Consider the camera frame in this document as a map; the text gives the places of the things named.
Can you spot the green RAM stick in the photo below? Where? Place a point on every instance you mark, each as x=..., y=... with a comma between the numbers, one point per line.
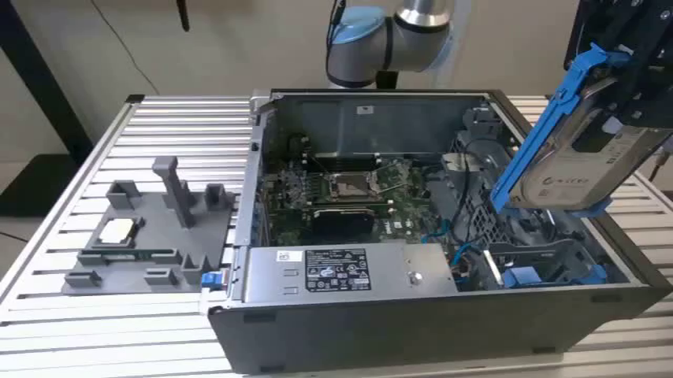
x=152, y=255

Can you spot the metal disk bay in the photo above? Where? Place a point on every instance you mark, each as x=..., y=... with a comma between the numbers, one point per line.
x=525, y=248

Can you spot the blue disk carrier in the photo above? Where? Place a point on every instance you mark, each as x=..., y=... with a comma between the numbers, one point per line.
x=525, y=276

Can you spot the grey parts rack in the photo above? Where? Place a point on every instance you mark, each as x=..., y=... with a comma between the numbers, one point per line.
x=158, y=232

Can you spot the silver CPU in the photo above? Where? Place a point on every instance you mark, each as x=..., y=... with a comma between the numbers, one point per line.
x=118, y=232

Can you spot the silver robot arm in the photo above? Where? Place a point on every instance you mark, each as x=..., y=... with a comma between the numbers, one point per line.
x=367, y=51

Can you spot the blue case latch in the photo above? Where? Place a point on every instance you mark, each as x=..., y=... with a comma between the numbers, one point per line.
x=210, y=280

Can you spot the silver power supply box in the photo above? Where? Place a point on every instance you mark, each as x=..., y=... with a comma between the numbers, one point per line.
x=415, y=260

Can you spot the green motherboard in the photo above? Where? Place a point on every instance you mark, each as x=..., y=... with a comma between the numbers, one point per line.
x=399, y=228

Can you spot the black RAM slot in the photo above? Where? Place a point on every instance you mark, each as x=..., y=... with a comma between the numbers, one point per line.
x=342, y=154
x=342, y=160
x=353, y=200
x=353, y=205

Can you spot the thin metal locking lever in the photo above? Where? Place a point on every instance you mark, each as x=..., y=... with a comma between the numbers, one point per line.
x=321, y=164

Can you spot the CPU socket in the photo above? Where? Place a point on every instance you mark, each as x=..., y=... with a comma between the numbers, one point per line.
x=347, y=185

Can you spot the hard disk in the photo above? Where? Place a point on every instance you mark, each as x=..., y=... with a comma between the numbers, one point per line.
x=557, y=169

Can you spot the black metal stand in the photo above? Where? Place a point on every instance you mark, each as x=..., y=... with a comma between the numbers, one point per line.
x=31, y=51

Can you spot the dark grey PC case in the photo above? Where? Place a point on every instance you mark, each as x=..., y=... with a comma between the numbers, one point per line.
x=367, y=338

